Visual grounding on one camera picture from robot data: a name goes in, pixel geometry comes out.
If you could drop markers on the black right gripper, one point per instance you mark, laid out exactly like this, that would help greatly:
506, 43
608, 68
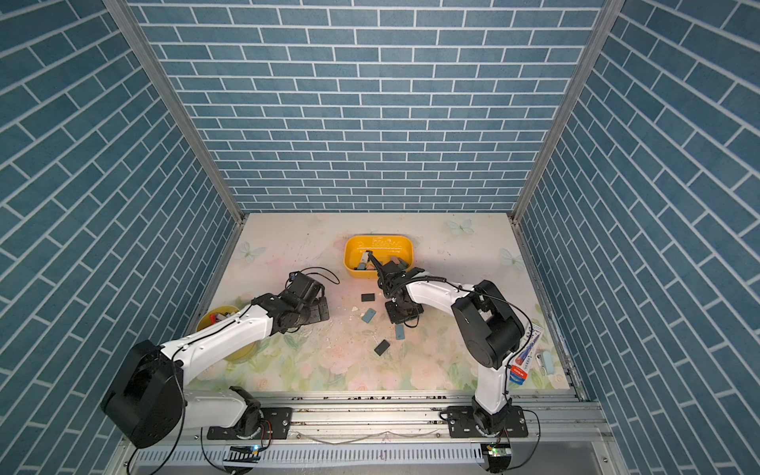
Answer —
396, 319

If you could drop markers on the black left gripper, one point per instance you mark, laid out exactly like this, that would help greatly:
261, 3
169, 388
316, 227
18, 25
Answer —
318, 315

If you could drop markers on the light blue eraser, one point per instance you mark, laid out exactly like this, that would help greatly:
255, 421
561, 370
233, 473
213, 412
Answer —
368, 316

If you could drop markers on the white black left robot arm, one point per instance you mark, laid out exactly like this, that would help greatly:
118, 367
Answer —
148, 399

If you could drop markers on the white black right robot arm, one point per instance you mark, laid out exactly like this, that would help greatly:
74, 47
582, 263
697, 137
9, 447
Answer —
491, 328

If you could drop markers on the yellow plastic storage box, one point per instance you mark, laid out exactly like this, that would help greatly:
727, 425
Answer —
384, 248

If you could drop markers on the yellow cup of pens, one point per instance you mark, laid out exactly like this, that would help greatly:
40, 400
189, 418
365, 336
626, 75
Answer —
235, 341

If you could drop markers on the red blue glue tube package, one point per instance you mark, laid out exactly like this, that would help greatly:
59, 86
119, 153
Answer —
520, 366

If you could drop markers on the left electronics board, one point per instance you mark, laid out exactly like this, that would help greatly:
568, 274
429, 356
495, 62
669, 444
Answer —
242, 456

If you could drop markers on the electronics board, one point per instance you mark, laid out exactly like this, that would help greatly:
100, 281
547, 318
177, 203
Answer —
242, 456
497, 457

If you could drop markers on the small white teal item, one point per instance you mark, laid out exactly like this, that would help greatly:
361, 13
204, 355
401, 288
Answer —
546, 362

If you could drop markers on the right electronics board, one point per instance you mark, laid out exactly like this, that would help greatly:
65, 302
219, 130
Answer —
497, 457

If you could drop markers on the aluminium mounting rail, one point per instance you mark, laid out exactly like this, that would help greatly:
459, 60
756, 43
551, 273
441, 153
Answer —
341, 419

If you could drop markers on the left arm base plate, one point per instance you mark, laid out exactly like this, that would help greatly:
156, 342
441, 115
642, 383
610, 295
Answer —
267, 424

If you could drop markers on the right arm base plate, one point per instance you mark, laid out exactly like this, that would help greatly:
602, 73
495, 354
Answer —
468, 422

